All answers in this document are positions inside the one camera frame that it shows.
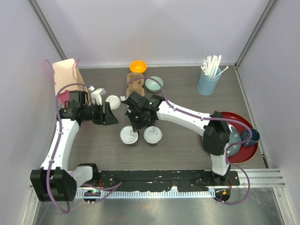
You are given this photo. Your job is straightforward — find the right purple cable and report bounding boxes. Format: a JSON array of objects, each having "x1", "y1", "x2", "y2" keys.
[{"x1": 121, "y1": 76, "x2": 254, "y2": 207}]

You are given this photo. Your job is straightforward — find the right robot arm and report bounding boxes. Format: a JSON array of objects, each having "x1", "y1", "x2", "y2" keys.
[{"x1": 121, "y1": 91, "x2": 231, "y2": 185}]

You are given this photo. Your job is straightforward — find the dark blue mug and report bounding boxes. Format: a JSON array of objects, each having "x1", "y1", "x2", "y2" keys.
[{"x1": 241, "y1": 128, "x2": 260, "y2": 147}]

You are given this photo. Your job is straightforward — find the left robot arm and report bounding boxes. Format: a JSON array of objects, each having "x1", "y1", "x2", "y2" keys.
[{"x1": 30, "y1": 88, "x2": 118, "y2": 202}]

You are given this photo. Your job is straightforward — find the red round tray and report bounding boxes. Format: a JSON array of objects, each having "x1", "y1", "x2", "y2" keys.
[{"x1": 221, "y1": 111, "x2": 258, "y2": 164}]

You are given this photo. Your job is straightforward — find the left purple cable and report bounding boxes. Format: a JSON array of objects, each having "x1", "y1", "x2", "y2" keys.
[{"x1": 46, "y1": 83, "x2": 122, "y2": 214}]

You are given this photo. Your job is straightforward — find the blue plate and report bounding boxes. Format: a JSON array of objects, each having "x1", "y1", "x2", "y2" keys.
[{"x1": 228, "y1": 124, "x2": 241, "y2": 157}]

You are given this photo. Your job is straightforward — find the cardboard cup carrier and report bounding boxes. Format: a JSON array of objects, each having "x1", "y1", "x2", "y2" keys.
[{"x1": 126, "y1": 72, "x2": 145, "y2": 97}]

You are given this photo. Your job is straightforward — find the purple cable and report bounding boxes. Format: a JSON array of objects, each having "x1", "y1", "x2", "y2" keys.
[
  {"x1": 121, "y1": 76, "x2": 254, "y2": 207},
  {"x1": 46, "y1": 83, "x2": 122, "y2": 214}
]

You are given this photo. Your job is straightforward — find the blue straw holder cup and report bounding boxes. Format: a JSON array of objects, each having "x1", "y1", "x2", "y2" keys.
[{"x1": 196, "y1": 71, "x2": 221, "y2": 95}]

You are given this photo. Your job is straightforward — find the pink paper gift bag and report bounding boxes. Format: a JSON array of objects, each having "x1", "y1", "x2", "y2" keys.
[{"x1": 43, "y1": 59, "x2": 89, "y2": 109}]

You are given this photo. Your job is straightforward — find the white wrapped straws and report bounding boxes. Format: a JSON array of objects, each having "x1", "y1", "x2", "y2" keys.
[{"x1": 201, "y1": 55, "x2": 229, "y2": 78}]

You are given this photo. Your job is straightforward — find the black paper coffee cup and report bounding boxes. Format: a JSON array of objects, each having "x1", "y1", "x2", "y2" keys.
[{"x1": 127, "y1": 142, "x2": 138, "y2": 147}]

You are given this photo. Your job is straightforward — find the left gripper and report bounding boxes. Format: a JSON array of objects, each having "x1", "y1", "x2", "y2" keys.
[{"x1": 82, "y1": 102, "x2": 118, "y2": 125}]

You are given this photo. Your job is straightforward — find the orange bowl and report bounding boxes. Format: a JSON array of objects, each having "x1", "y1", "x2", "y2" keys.
[{"x1": 129, "y1": 60, "x2": 147, "y2": 74}]

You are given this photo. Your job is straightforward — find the white cup lid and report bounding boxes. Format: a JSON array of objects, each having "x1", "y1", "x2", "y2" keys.
[
  {"x1": 143, "y1": 126, "x2": 162, "y2": 143},
  {"x1": 105, "y1": 95, "x2": 121, "y2": 110},
  {"x1": 120, "y1": 126, "x2": 139, "y2": 144}
]

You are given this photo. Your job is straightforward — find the light green bowl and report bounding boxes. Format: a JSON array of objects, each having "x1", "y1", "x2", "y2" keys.
[{"x1": 145, "y1": 76, "x2": 164, "y2": 93}]

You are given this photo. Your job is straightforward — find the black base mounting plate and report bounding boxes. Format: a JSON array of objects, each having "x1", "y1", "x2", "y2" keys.
[{"x1": 98, "y1": 170, "x2": 240, "y2": 192}]

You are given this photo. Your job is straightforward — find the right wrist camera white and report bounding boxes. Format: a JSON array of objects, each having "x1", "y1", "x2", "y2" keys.
[{"x1": 120, "y1": 96, "x2": 127, "y2": 102}]

